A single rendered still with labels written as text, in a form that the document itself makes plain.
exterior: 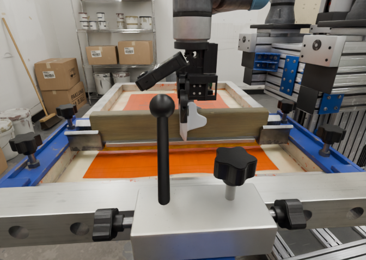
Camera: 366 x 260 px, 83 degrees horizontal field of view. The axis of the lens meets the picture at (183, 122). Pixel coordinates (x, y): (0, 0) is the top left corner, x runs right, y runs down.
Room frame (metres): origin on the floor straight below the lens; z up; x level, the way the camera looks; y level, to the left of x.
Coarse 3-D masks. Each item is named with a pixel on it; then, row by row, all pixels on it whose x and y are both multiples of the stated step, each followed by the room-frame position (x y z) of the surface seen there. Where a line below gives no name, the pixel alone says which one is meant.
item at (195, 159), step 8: (176, 96) 0.90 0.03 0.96; (216, 104) 0.80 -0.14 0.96; (224, 104) 0.80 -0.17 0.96; (184, 152) 0.44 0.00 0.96; (192, 152) 0.44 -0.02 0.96; (200, 152) 0.44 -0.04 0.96; (208, 152) 0.44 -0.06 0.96; (248, 152) 0.44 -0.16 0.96; (256, 152) 0.44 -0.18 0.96; (264, 152) 0.44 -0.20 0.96; (184, 160) 0.40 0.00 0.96; (192, 160) 0.40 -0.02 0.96; (200, 160) 0.40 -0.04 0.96; (208, 160) 0.40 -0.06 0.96; (264, 160) 0.40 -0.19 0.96; (184, 168) 0.37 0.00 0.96; (192, 168) 0.37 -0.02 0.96; (200, 168) 0.37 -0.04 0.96; (208, 168) 0.37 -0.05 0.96; (256, 168) 0.37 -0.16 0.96; (264, 168) 0.37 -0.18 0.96; (272, 168) 0.37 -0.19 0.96
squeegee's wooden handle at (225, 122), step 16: (96, 112) 0.43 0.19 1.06; (112, 112) 0.43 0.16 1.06; (128, 112) 0.43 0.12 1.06; (144, 112) 0.43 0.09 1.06; (176, 112) 0.44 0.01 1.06; (208, 112) 0.44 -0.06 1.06; (224, 112) 0.44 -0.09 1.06; (240, 112) 0.44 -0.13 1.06; (256, 112) 0.45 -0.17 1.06; (96, 128) 0.42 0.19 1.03; (112, 128) 0.42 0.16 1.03; (128, 128) 0.42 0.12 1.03; (144, 128) 0.43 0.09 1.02; (176, 128) 0.43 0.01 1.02; (208, 128) 0.44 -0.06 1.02; (224, 128) 0.44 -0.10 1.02; (240, 128) 0.44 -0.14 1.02; (256, 128) 0.44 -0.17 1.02
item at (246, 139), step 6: (180, 138) 0.43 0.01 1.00; (192, 138) 0.43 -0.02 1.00; (198, 138) 0.43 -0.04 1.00; (204, 138) 0.43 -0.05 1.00; (210, 138) 0.43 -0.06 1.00; (216, 138) 0.43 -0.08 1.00; (222, 138) 0.43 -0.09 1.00; (228, 138) 0.43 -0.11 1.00; (234, 138) 0.43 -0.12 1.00; (240, 138) 0.43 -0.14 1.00; (246, 138) 0.43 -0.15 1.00; (252, 138) 0.43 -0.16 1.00; (108, 144) 0.41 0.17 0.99; (114, 144) 0.41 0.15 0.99; (120, 144) 0.41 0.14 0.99; (126, 144) 0.41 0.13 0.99; (132, 144) 0.41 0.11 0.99; (138, 144) 0.41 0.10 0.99; (144, 144) 0.41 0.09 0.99; (150, 144) 0.41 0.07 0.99; (156, 144) 0.42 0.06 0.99; (174, 144) 0.42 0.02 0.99; (180, 144) 0.42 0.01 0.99; (186, 144) 0.42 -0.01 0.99
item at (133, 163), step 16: (144, 96) 0.90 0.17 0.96; (96, 160) 0.40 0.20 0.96; (112, 160) 0.40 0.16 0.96; (128, 160) 0.40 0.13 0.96; (144, 160) 0.40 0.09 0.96; (176, 160) 0.40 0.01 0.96; (96, 176) 0.34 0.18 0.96; (112, 176) 0.34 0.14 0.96; (128, 176) 0.34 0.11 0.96; (144, 176) 0.34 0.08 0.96
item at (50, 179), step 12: (120, 84) 0.98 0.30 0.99; (132, 84) 1.00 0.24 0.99; (156, 84) 1.00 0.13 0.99; (168, 84) 1.01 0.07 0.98; (228, 84) 0.98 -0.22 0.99; (108, 96) 0.79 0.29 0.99; (240, 96) 0.80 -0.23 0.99; (96, 108) 0.65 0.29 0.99; (108, 108) 0.73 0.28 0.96; (288, 144) 0.43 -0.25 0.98; (60, 156) 0.36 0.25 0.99; (72, 156) 0.41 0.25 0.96; (300, 156) 0.38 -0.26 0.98; (60, 168) 0.35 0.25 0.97; (312, 168) 0.34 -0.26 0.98; (48, 180) 0.31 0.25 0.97; (108, 180) 0.29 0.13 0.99; (120, 180) 0.29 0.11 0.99; (132, 180) 0.29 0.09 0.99; (144, 180) 0.29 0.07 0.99; (156, 180) 0.29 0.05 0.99
